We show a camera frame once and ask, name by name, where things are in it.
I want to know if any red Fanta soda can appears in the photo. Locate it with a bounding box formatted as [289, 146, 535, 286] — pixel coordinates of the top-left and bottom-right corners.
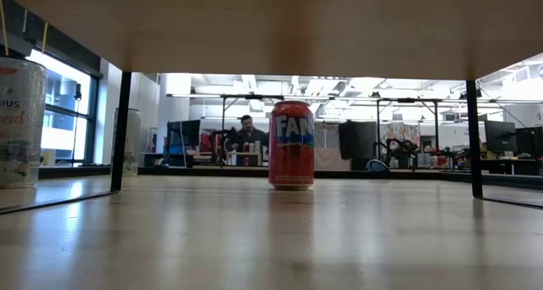
[266, 99, 316, 192]

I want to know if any tall white Celsius can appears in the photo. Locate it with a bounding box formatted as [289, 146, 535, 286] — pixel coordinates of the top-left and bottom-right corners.
[0, 56, 48, 190]
[110, 107, 143, 177]

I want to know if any background small wooden shelf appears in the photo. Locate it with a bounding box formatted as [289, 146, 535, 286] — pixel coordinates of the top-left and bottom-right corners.
[226, 151, 264, 167]

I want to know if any wooden shelf with black legs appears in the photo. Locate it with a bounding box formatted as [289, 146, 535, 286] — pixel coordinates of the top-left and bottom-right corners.
[0, 0, 543, 217]

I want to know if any person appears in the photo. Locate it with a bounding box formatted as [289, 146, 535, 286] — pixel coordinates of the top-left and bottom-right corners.
[223, 114, 269, 153]

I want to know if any white hanging cloth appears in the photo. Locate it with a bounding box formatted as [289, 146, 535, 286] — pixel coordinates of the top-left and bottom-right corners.
[313, 122, 351, 171]

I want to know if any black hanging panel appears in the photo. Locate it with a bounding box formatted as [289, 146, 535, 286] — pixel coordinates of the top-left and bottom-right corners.
[338, 120, 378, 171]

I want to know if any black computer monitor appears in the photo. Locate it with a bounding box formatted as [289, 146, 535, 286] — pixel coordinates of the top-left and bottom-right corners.
[515, 126, 543, 159]
[166, 119, 202, 155]
[484, 120, 518, 154]

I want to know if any blue and black bag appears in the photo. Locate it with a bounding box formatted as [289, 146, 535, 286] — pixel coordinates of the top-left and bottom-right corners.
[365, 158, 389, 173]

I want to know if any dark background desk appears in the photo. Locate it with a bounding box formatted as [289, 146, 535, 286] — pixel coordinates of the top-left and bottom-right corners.
[481, 156, 543, 176]
[142, 152, 196, 169]

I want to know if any black tripod stand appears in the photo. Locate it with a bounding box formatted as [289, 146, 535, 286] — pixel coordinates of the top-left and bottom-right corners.
[71, 82, 84, 166]

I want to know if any black metal gantry frame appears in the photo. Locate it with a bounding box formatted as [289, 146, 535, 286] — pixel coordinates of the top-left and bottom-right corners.
[375, 97, 445, 168]
[220, 92, 286, 168]

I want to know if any black aluminium table frame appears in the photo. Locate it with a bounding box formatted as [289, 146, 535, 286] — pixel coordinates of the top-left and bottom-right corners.
[37, 165, 543, 190]

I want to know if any colourful wall poster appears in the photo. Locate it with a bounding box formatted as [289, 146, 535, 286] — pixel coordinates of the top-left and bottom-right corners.
[379, 122, 421, 149]

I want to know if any large window with dark frame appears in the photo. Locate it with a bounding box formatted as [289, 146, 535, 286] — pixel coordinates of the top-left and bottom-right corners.
[25, 47, 101, 166]

